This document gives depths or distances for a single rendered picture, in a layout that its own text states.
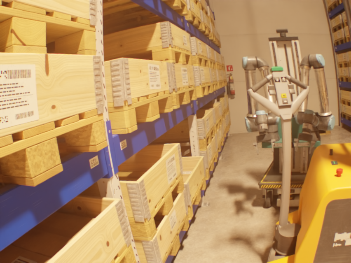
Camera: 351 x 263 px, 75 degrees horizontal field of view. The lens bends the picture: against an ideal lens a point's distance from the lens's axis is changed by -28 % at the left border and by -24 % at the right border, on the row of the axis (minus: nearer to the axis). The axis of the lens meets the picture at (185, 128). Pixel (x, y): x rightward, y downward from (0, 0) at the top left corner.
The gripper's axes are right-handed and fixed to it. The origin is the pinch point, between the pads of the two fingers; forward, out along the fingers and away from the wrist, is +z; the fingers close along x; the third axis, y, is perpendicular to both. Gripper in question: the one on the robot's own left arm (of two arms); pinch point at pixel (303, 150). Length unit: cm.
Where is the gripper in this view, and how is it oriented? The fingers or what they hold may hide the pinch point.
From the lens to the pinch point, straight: 234.0
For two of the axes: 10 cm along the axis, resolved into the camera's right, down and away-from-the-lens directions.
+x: 8.0, 1.3, -5.9
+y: -5.6, -2.2, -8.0
